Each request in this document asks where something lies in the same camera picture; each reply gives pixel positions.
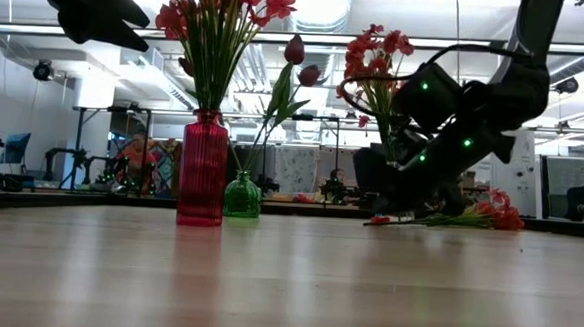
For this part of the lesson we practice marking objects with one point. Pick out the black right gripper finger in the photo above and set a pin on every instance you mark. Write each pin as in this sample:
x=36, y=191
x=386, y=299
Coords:
x=447, y=204
x=374, y=178

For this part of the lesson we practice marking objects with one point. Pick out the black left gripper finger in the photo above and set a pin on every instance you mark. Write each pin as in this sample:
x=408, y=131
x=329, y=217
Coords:
x=103, y=33
x=125, y=4

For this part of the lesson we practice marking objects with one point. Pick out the green glass vase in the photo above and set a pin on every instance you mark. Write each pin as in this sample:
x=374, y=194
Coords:
x=242, y=198

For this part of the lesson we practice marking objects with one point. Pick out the red ribbed glass vase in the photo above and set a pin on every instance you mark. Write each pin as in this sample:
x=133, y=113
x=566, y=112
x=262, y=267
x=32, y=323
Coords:
x=202, y=179

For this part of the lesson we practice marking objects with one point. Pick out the small red flower sprig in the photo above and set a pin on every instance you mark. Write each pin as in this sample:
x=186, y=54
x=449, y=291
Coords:
x=380, y=220

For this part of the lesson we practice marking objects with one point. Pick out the white column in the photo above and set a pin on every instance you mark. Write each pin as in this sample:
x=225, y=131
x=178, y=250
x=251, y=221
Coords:
x=521, y=185

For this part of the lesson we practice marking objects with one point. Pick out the grey partition panel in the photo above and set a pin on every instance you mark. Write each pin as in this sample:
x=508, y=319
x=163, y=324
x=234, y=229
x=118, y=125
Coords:
x=566, y=188

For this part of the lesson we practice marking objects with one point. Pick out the small black monitor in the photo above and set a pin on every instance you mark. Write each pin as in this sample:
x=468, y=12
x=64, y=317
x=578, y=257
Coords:
x=16, y=146

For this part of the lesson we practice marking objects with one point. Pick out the colourful patterned panel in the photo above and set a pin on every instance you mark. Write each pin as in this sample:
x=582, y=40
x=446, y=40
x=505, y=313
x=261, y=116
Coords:
x=167, y=162

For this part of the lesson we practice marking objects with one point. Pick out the overhead rig crossbar with lights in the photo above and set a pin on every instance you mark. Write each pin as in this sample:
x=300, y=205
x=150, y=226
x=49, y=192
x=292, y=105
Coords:
x=328, y=37

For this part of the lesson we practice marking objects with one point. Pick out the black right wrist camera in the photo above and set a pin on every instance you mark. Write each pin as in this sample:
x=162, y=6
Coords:
x=425, y=98

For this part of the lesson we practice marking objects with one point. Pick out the black ceiling camera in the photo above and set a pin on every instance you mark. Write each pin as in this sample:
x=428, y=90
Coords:
x=43, y=70
x=567, y=85

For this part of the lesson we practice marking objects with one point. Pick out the black table edge frame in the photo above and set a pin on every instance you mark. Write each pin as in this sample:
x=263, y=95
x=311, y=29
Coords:
x=69, y=203

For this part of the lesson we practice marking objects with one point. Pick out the silver ceiling duct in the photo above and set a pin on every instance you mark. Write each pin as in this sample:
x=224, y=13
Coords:
x=320, y=10

